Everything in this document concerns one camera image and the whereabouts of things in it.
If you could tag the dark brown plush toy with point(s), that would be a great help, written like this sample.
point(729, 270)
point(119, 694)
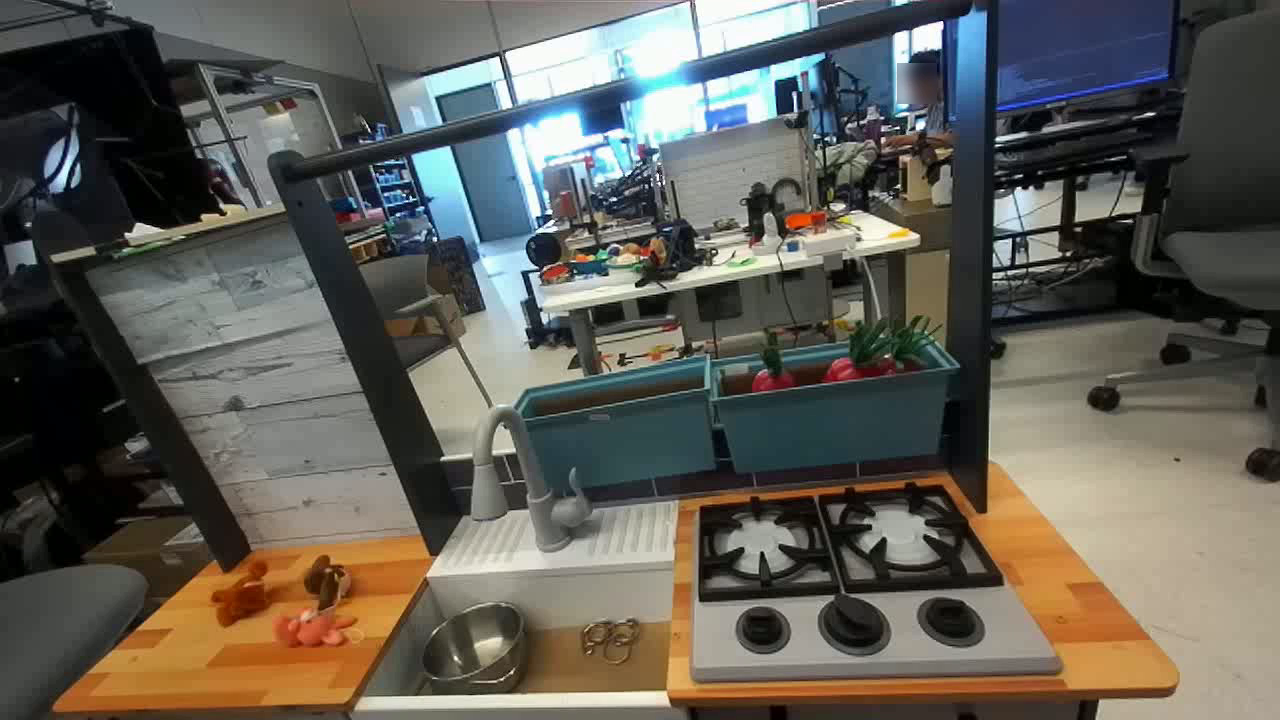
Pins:
point(325, 580)

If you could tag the pink plush toy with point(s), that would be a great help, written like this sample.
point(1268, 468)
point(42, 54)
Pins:
point(314, 629)

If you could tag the white toy sink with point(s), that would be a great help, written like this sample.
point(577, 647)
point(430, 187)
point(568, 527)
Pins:
point(620, 569)

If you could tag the stainless steel pot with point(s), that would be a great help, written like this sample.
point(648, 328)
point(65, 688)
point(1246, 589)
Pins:
point(481, 650)

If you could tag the left teal planter box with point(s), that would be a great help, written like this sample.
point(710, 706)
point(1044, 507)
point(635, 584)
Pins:
point(620, 429)

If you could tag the teal planter box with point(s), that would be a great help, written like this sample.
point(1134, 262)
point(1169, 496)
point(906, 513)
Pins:
point(830, 423)
point(620, 429)

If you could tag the white background work table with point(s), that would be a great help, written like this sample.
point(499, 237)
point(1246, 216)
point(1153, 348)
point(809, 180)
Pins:
point(729, 262)

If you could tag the grey toy faucet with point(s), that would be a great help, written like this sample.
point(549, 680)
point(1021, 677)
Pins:
point(554, 518)

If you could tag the right teal planter box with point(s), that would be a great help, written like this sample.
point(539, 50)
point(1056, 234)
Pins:
point(830, 423)

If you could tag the grey toy stove top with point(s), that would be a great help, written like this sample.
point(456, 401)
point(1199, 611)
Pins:
point(853, 584)

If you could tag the person in background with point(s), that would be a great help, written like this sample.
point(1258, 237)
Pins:
point(927, 85)

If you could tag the grey wood backsplash panel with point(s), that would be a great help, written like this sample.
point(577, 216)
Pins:
point(243, 344)

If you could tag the computer monitor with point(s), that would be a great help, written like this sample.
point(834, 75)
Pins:
point(1076, 50)

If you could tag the grey office chair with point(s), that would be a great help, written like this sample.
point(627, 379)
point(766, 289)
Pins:
point(1210, 231)

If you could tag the grey chair seat corner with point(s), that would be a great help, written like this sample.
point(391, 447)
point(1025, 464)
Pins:
point(52, 626)

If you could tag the metal ring sink drain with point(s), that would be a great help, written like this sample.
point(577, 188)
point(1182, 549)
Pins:
point(611, 637)

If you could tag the black metal frame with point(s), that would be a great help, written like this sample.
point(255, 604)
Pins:
point(397, 415)

